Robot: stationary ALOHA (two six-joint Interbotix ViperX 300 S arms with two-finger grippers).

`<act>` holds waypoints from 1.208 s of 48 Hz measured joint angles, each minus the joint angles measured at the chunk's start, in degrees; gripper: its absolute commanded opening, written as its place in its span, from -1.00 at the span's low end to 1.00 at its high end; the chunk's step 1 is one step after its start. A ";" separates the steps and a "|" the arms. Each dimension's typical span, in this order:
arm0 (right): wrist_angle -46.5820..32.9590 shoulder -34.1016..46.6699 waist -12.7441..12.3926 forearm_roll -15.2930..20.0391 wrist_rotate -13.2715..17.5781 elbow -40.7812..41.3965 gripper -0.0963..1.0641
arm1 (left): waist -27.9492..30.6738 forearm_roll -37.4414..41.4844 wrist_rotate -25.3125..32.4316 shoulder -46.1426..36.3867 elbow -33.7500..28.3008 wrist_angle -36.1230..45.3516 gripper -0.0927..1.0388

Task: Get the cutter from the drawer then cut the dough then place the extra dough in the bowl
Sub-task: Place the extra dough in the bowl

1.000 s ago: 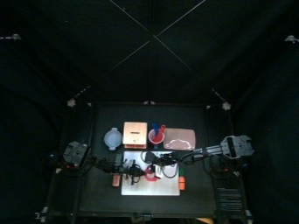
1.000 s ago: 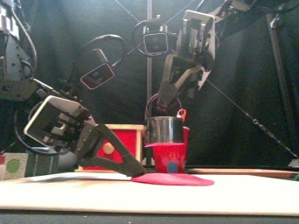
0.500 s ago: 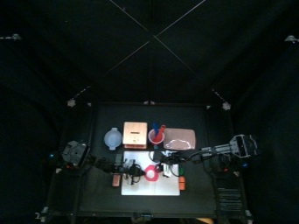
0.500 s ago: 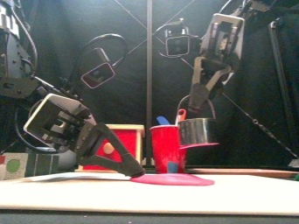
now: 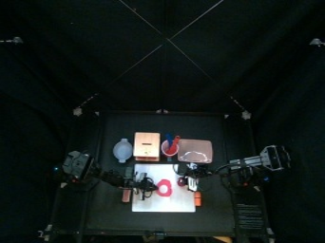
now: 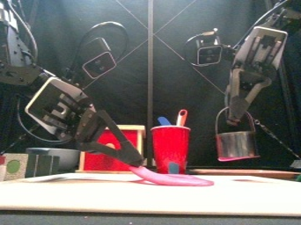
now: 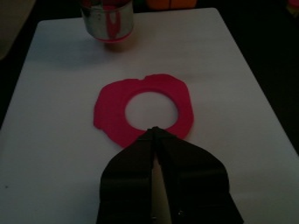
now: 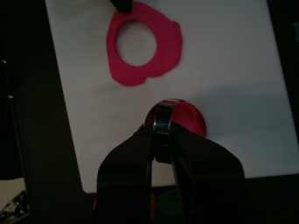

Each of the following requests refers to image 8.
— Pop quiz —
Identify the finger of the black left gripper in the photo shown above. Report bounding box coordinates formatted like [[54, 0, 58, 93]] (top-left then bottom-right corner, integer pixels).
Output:
[[108, 0, 135, 14]]

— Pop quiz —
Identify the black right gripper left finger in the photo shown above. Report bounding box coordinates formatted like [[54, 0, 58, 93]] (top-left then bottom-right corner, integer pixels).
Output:
[[91, 125, 155, 224]]

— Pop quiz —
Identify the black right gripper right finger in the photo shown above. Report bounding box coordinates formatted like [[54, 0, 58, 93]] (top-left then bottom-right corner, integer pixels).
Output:
[[171, 123, 257, 224]]

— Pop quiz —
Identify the red dough ring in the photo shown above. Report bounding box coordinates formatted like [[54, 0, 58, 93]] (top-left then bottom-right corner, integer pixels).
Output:
[[106, 1, 185, 88]]

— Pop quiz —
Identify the round metal cutter with handle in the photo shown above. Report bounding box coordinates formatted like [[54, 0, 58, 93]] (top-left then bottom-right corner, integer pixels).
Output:
[[151, 98, 187, 165]]

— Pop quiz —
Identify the round red dough disc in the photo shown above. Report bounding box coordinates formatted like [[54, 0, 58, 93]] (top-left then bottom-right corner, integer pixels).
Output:
[[145, 99, 209, 138]]

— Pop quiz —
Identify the green toy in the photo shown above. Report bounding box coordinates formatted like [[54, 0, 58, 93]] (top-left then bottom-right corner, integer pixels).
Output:
[[157, 188, 185, 224]]

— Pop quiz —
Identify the white cutting board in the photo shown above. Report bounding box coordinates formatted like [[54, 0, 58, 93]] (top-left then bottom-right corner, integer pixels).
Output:
[[44, 0, 299, 194]]

